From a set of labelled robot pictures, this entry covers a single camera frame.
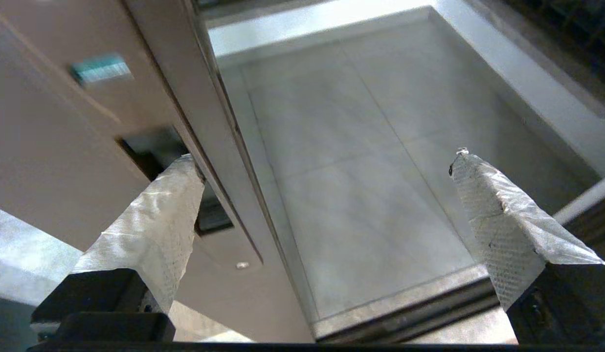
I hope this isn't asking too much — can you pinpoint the metal floor door track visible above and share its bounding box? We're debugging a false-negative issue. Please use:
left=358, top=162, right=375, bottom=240
left=310, top=174, right=605, bottom=343

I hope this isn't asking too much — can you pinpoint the window with black bars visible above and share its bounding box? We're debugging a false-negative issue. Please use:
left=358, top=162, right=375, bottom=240
left=498, top=0, right=605, bottom=93

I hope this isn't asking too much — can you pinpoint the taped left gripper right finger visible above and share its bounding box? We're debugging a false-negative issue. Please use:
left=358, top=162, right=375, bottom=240
left=447, top=151, right=605, bottom=345

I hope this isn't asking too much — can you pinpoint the brown framed sliding glass door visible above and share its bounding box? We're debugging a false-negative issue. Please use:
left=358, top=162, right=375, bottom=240
left=0, top=0, right=316, bottom=343

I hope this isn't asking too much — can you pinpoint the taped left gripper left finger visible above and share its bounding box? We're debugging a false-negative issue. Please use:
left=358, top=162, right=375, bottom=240
left=30, top=154, right=205, bottom=343

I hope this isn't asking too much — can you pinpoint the stone window sill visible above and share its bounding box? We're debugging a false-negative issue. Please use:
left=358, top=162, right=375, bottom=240
left=466, top=0, right=605, bottom=118

